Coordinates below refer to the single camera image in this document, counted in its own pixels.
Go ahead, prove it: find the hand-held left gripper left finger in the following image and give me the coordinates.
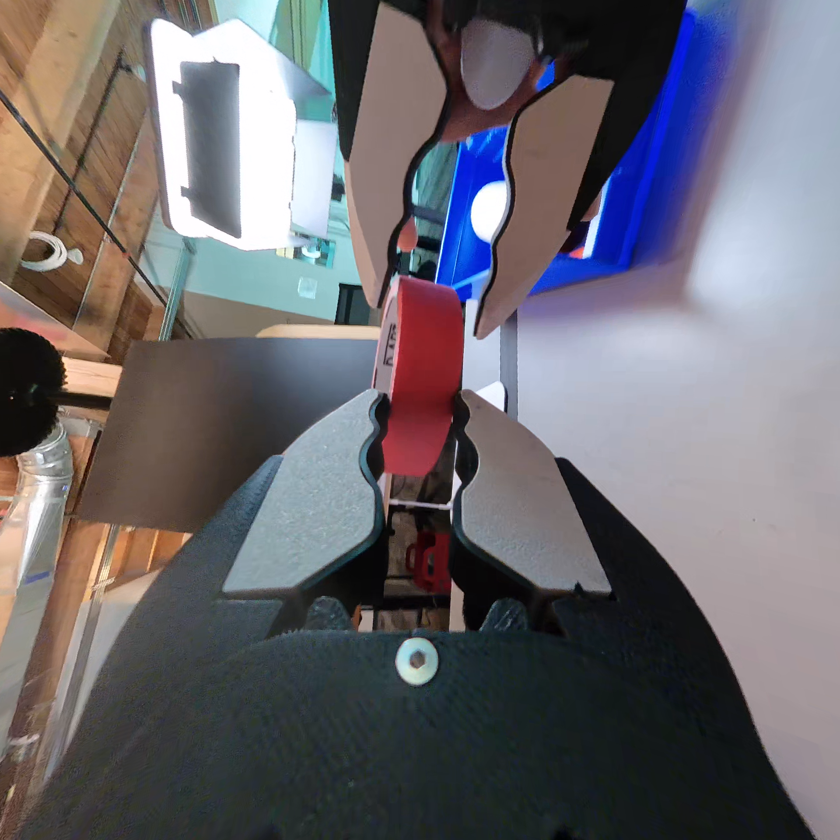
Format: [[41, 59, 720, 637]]
[[222, 388, 389, 608]]

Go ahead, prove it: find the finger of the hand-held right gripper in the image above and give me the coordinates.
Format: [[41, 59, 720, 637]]
[[341, 0, 454, 309], [474, 73, 618, 341]]

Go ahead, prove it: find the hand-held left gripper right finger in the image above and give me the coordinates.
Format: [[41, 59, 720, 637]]
[[449, 389, 614, 632]]

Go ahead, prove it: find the red tape roll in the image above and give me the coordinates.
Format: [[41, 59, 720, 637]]
[[371, 276, 466, 476]]

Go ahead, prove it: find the white tape roll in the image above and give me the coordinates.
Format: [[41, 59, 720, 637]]
[[469, 180, 511, 242]]

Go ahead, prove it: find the blue plastic bin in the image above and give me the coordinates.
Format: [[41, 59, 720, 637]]
[[436, 10, 697, 296]]

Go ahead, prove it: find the red plastic crate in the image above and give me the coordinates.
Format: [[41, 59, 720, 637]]
[[406, 532, 454, 592]]

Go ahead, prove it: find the white metal panel stand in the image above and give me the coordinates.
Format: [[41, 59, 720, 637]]
[[387, 381, 509, 513]]

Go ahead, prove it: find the white studio light panel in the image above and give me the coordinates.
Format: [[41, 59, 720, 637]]
[[144, 18, 337, 252]]

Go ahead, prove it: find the black fuzzy ball on pole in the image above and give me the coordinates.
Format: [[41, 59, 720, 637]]
[[0, 328, 114, 458]]

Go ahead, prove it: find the black panel with wooden frame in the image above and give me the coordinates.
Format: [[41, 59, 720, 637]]
[[72, 325, 395, 532]]

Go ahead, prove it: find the white cable coil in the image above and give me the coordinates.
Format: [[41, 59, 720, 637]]
[[20, 230, 84, 273]]

